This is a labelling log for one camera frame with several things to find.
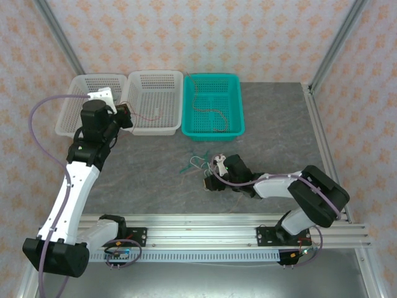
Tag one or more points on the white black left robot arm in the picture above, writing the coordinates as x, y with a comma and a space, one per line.
66, 201

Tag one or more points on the white perforated plastic basket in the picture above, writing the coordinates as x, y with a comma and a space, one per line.
74, 105
155, 93

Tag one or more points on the teal perforated plastic basket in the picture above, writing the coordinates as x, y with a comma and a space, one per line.
217, 93

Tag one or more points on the small circuit board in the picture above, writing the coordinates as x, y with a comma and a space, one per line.
119, 254
297, 254

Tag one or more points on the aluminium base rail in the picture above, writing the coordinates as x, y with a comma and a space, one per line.
201, 231

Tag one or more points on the aluminium frame post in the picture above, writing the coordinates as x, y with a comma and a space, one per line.
62, 40
338, 40

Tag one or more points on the aluminium side rail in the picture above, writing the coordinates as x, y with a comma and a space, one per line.
325, 149

